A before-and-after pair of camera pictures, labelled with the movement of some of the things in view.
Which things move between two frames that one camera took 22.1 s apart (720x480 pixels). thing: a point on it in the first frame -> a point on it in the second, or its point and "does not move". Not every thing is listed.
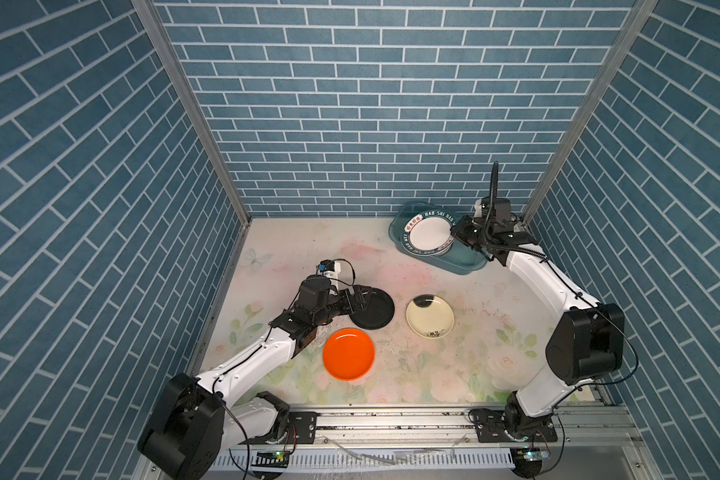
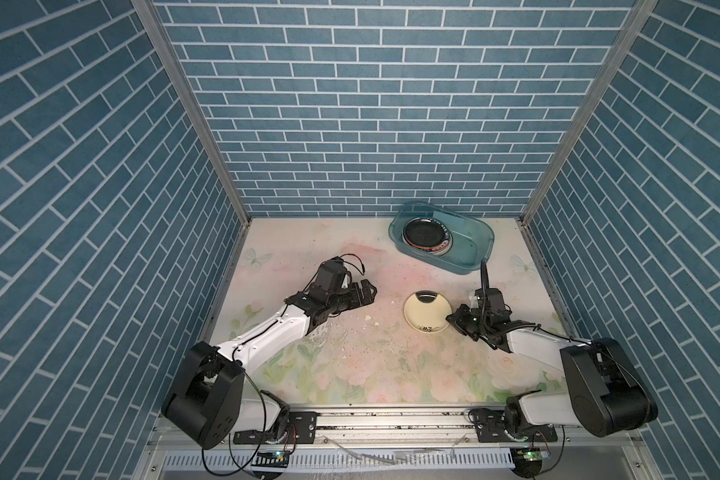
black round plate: x=378 y=313 -> x=428 y=234
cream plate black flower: x=430 y=316 does not move
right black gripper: x=462 y=226 -> x=457 y=317
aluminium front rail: x=423 y=443 does not move
